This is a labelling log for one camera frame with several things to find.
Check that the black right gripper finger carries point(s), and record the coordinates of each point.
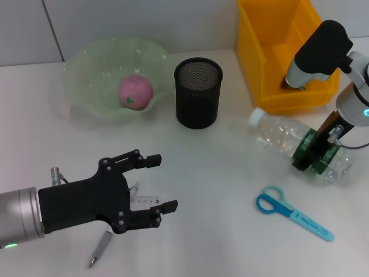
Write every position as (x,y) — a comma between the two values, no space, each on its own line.
(301,166)

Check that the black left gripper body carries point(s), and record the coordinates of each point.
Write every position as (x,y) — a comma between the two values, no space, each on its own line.
(86,199)

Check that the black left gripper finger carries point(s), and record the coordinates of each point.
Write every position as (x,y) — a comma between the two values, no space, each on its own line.
(132,161)
(147,217)

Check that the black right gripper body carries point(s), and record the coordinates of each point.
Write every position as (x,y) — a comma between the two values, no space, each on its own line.
(344,128)

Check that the clear water bottle green label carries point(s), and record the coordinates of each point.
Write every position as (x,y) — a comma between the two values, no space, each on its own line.
(274,130)

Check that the pink peach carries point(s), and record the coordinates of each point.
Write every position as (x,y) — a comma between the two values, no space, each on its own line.
(135,91)

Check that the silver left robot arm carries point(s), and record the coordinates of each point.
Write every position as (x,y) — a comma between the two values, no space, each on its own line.
(17,216)

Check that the clear plastic ruler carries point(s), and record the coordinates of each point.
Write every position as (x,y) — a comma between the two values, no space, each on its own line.
(147,200)

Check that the grey ballpoint pen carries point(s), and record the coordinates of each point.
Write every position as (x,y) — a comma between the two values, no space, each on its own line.
(101,245)

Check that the blue pen in cup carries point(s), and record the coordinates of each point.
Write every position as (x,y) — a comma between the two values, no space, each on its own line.
(311,223)

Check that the black mesh pen cup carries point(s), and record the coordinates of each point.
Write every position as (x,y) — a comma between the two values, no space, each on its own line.
(197,98)

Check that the green glass fruit plate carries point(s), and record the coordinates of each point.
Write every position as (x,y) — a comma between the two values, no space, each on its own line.
(95,72)

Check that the yellow plastic bin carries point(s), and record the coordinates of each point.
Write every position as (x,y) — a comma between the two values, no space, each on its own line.
(259,57)

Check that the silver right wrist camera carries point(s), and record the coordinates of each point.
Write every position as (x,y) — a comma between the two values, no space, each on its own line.
(323,49)

